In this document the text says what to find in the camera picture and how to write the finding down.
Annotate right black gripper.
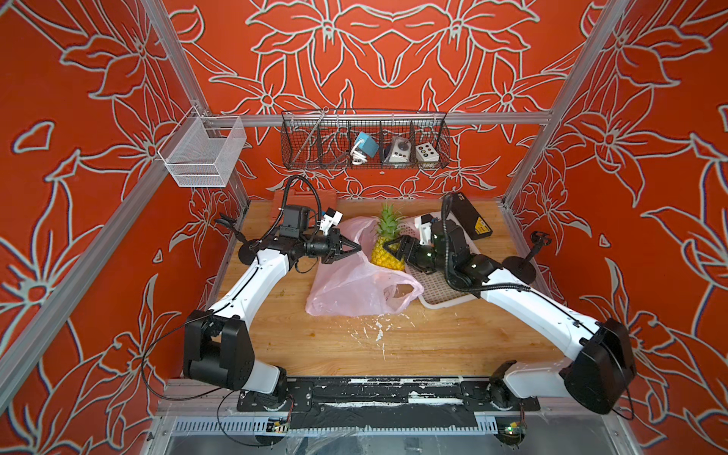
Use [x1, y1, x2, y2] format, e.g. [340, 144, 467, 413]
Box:
[382, 235, 455, 277]

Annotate yellow pineapple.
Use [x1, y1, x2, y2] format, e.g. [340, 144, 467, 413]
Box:
[371, 203, 405, 271]

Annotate pink plastic bag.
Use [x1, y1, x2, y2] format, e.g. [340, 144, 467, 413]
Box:
[305, 216, 424, 318]

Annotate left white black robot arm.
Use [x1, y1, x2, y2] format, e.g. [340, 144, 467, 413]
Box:
[183, 176, 361, 402]

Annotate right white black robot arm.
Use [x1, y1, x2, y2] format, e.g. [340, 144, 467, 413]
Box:
[383, 193, 636, 415]

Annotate orange tool case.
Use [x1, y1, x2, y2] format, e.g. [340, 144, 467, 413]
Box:
[271, 190, 337, 215]

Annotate black box yellow label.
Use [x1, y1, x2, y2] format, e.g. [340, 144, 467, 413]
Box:
[449, 193, 493, 241]

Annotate left black round stand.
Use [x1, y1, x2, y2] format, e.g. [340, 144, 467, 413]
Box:
[214, 213, 271, 265]

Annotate black round stand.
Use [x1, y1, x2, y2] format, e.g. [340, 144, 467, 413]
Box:
[502, 231, 553, 284]
[214, 213, 271, 265]

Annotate blue white device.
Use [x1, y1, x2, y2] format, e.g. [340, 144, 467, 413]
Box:
[350, 132, 379, 166]

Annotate white knob device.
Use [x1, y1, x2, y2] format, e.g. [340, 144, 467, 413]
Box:
[384, 136, 413, 168]

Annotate white button box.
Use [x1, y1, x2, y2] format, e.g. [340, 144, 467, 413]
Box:
[415, 142, 440, 169]

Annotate right black round stand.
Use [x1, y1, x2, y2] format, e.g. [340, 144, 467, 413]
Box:
[502, 231, 553, 284]

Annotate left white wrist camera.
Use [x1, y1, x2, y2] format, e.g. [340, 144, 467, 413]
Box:
[318, 208, 343, 235]

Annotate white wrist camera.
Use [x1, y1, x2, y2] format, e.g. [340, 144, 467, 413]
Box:
[318, 208, 343, 235]
[413, 214, 439, 246]

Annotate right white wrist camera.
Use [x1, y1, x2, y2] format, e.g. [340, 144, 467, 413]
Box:
[413, 214, 439, 246]

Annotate black wire wall basket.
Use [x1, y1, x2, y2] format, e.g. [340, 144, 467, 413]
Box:
[281, 108, 451, 171]

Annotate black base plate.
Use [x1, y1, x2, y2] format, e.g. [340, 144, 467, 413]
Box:
[237, 377, 540, 431]

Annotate clear wire wall basket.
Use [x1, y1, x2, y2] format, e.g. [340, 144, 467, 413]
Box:
[157, 116, 248, 189]

